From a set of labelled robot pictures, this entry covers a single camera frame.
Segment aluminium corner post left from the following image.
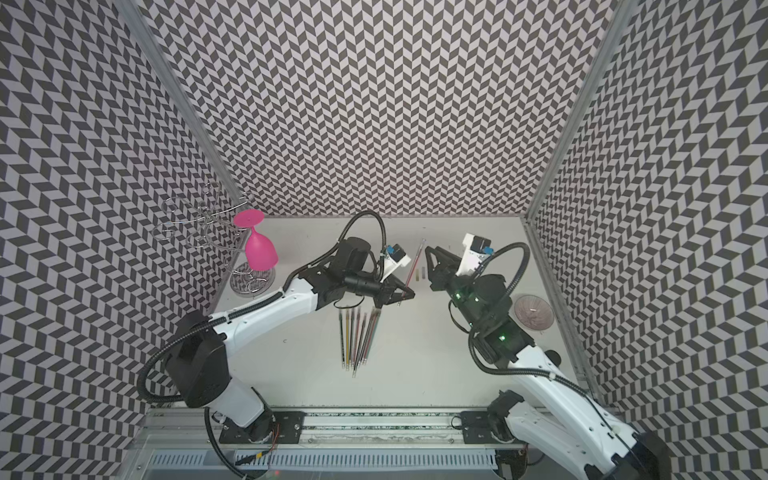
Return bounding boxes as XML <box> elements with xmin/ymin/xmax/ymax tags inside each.
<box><xmin>114</xmin><ymin>0</ymin><xmax>243</xmax><ymax>200</ymax></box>

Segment aluminium corner post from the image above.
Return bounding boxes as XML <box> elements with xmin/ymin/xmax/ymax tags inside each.
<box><xmin>114</xmin><ymin>0</ymin><xmax>243</xmax><ymax>200</ymax></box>
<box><xmin>525</xmin><ymin>0</ymin><xmax>639</xmax><ymax>223</ymax></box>

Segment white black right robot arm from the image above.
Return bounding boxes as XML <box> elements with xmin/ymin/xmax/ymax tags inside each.
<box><xmin>425</xmin><ymin>237</ymin><xmax>671</xmax><ymax>479</ymax></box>

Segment wire glass rack stand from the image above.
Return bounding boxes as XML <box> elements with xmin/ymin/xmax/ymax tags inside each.
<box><xmin>151</xmin><ymin>181</ymin><xmax>275</xmax><ymax>298</ymax></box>

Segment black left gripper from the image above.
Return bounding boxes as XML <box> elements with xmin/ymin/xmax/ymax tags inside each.
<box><xmin>345</xmin><ymin>270</ymin><xmax>416</xmax><ymax>309</ymax></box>

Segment aluminium corner post right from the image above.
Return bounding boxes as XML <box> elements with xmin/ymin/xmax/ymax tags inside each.
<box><xmin>525</xmin><ymin>0</ymin><xmax>639</xmax><ymax>223</ymax></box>

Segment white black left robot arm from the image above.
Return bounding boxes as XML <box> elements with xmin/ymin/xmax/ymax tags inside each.
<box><xmin>136</xmin><ymin>209</ymin><xmax>415</xmax><ymax>429</ymax></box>

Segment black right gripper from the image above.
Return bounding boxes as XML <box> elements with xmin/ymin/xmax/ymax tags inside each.
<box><xmin>426</xmin><ymin>245</ymin><xmax>487</xmax><ymax>331</ymax></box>

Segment dark blue pencil purple cap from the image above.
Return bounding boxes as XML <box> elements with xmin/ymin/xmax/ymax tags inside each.
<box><xmin>355</xmin><ymin>313</ymin><xmax>368</xmax><ymax>368</ymax></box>

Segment teal pencil clear cap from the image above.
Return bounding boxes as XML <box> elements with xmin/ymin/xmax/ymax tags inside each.
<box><xmin>362</xmin><ymin>308</ymin><xmax>381</xmax><ymax>365</ymax></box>

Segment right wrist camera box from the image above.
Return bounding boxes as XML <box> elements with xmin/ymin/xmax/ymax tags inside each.
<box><xmin>456</xmin><ymin>233</ymin><xmax>493</xmax><ymax>276</ymax></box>

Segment clear pink glass dish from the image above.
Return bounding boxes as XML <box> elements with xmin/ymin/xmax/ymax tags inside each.
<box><xmin>514</xmin><ymin>295</ymin><xmax>555</xmax><ymax>331</ymax></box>

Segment black pencil purple cap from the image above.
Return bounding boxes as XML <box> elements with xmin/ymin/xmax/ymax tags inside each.
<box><xmin>347</xmin><ymin>308</ymin><xmax>357</xmax><ymax>370</ymax></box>

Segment pink plastic wine glass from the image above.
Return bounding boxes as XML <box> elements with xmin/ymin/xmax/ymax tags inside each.
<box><xmin>233</xmin><ymin>209</ymin><xmax>279</xmax><ymax>271</ymax></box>

